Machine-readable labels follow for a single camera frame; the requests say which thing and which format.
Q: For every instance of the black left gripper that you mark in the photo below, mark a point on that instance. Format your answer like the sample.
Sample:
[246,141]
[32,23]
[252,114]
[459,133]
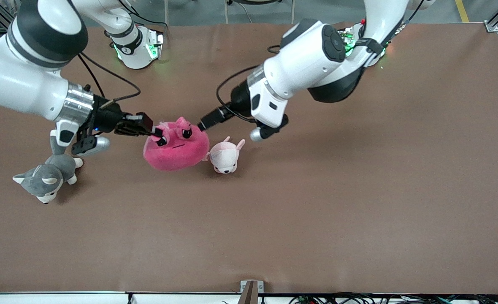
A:
[239,99]

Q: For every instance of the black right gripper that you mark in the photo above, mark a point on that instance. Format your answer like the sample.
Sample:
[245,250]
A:
[108,117]

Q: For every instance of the hot pink round plush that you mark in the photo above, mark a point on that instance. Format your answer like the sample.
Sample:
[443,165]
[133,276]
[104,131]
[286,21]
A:
[177,156]

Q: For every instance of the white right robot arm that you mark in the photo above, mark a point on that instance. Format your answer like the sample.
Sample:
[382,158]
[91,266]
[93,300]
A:
[21,84]

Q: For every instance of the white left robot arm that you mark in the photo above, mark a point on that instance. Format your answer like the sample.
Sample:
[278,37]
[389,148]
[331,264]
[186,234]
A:
[308,63]

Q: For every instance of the pale pink plush puppy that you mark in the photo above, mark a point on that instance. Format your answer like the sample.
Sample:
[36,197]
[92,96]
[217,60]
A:
[225,158]

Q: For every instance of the grey white plush husky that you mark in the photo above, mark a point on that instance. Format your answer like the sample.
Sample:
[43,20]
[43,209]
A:
[48,175]

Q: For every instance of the metal table edge bracket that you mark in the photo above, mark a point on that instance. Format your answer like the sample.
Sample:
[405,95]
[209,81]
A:
[251,291]

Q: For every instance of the white table edge rail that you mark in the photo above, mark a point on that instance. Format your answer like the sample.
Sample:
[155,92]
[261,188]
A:
[42,299]

